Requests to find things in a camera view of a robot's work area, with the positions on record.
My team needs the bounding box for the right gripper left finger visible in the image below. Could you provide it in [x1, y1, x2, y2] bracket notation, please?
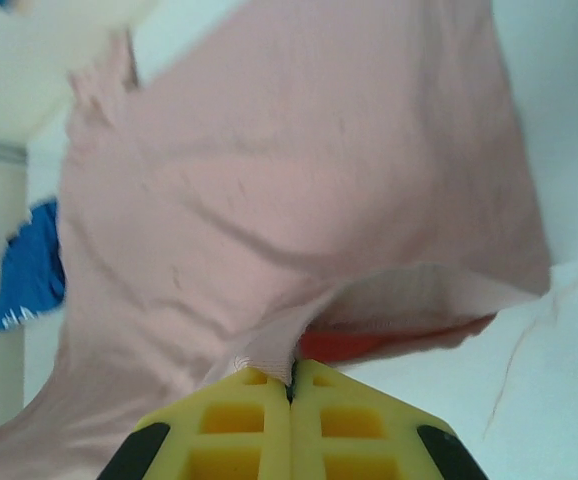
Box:
[96, 367, 294, 480]

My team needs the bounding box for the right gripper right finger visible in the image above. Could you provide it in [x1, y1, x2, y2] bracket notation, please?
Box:
[288, 358, 493, 480]

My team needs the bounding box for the pink t-shirt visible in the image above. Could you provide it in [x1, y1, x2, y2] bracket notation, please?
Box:
[0, 0, 556, 480]

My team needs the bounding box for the folded blue t-shirt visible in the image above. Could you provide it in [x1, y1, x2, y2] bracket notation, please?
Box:
[0, 198, 67, 334]

